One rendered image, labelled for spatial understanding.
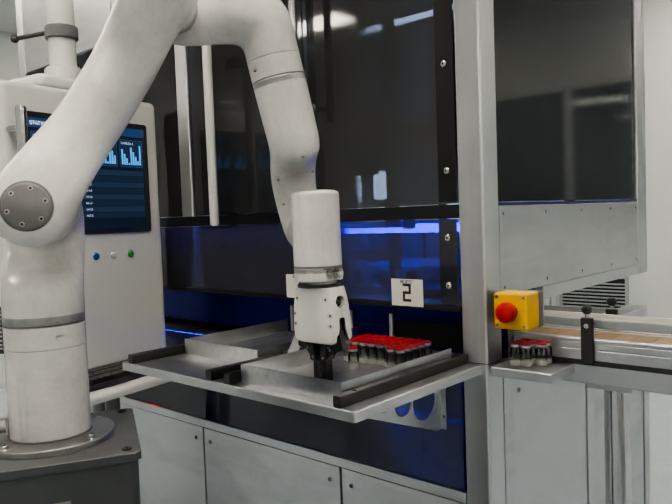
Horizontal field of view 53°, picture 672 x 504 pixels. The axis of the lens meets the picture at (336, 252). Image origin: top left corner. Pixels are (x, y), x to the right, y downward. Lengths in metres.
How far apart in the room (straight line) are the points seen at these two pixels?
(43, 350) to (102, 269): 0.87
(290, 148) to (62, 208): 0.37
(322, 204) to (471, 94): 0.44
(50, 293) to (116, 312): 0.90
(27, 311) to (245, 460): 1.05
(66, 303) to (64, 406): 0.16
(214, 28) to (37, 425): 0.68
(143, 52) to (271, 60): 0.20
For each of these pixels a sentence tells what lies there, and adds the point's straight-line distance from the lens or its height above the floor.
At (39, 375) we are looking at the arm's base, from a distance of 1.11.
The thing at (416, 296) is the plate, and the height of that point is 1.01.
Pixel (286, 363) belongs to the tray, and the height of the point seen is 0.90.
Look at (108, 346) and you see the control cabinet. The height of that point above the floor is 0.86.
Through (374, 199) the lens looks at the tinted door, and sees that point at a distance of 1.56.
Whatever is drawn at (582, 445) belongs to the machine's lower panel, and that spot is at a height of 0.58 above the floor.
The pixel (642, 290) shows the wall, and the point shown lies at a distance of 6.13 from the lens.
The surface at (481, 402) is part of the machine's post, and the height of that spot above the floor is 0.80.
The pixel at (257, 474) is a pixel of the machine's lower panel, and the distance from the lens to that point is 1.99.
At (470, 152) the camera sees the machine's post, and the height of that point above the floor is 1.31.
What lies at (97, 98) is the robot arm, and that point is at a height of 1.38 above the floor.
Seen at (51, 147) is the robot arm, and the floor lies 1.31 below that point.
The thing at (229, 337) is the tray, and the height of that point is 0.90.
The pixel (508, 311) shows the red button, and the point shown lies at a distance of 1.34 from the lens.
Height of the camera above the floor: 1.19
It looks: 3 degrees down
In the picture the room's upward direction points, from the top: 2 degrees counter-clockwise
